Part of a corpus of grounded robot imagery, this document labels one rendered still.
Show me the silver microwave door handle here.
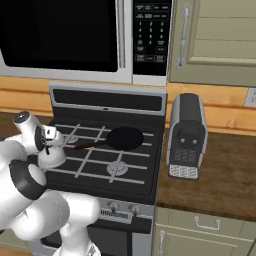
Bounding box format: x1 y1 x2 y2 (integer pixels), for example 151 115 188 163
116 0 127 70

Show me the silver base cupboard handle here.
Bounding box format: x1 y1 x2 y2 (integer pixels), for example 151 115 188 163
157 229 167 256

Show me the silver wall cupboard handle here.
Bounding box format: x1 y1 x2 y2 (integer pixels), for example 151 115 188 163
176 2 193 70

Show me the grey and black coffee machine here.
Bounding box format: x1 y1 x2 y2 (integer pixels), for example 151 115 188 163
165 92 209 181

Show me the silver drawer handle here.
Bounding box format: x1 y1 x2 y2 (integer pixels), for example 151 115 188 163
193 215 222 232

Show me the silver and black microwave oven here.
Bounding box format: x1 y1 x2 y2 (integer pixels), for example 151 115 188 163
0 0 175 87

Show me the black microwave door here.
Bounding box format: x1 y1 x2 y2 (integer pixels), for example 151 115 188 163
0 0 134 85

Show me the olive green base cupboard door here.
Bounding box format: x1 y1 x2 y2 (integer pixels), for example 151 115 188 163
0 229 32 252
152 224 256 256

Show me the black and silver stove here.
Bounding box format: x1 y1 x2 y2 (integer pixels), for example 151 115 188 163
26 81 168 256

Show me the grey wall socket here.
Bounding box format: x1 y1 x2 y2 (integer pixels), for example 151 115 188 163
243 87 256 108

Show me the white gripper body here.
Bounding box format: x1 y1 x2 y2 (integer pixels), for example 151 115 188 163
37 145 67 170

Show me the olive green wall cupboard door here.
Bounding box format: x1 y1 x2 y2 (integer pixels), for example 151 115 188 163
167 0 256 88

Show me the black oven door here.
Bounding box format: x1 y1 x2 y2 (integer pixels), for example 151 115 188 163
39 218 154 256

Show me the olive green drawer front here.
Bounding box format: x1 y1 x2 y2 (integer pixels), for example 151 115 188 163
154 206 256 242

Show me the silver stove knob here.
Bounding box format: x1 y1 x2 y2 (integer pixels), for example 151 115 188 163
108 201 121 213
129 204 142 216

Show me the black frying pan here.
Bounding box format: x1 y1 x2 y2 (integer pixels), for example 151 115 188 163
72 126 145 152

